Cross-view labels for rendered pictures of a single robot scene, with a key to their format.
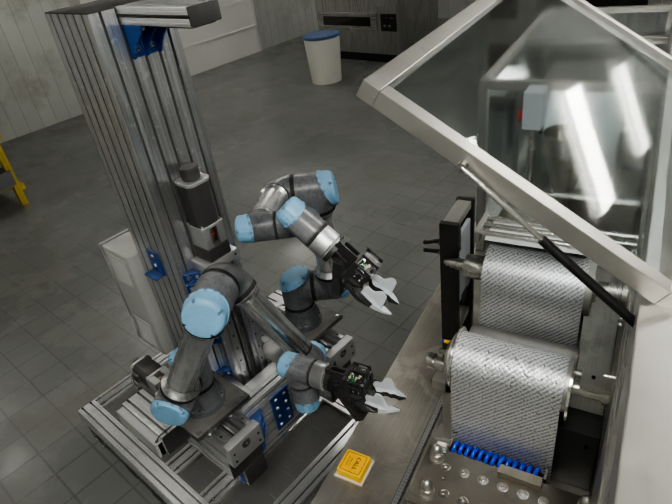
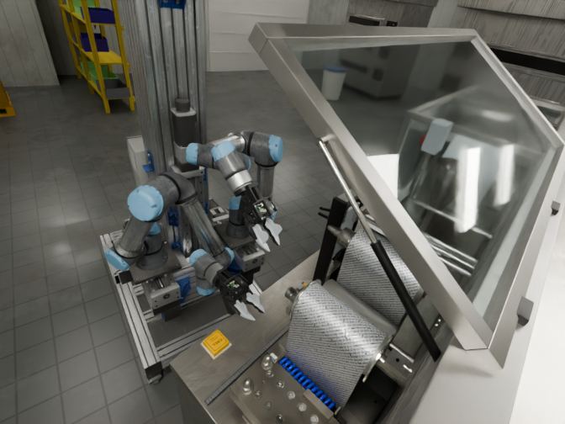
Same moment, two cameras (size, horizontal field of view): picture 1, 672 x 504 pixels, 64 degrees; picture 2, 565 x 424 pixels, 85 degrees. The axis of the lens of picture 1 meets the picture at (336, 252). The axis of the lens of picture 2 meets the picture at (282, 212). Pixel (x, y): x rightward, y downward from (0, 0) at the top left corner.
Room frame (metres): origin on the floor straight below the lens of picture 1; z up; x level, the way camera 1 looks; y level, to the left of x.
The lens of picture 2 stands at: (0.30, -0.19, 2.00)
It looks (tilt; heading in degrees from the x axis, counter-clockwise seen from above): 36 degrees down; 5
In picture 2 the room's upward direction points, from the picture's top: 8 degrees clockwise
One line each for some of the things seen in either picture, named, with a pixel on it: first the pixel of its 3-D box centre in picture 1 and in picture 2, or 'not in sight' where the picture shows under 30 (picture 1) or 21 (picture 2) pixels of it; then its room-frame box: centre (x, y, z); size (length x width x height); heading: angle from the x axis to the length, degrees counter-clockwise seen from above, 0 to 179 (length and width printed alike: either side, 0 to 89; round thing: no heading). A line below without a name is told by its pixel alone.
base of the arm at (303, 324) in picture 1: (301, 310); (239, 224); (1.67, 0.17, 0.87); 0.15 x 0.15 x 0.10
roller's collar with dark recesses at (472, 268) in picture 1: (477, 267); (349, 239); (1.14, -0.36, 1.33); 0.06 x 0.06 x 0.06; 57
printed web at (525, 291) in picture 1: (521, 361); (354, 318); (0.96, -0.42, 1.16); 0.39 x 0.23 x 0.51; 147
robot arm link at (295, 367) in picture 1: (299, 368); (204, 263); (1.11, 0.15, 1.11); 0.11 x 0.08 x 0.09; 57
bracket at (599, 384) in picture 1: (596, 380); (398, 363); (0.76, -0.50, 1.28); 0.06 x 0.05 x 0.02; 57
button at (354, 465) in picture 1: (354, 465); (216, 342); (0.91, 0.04, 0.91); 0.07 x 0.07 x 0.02; 57
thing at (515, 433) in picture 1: (500, 430); (317, 364); (0.80, -0.32, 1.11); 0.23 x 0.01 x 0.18; 57
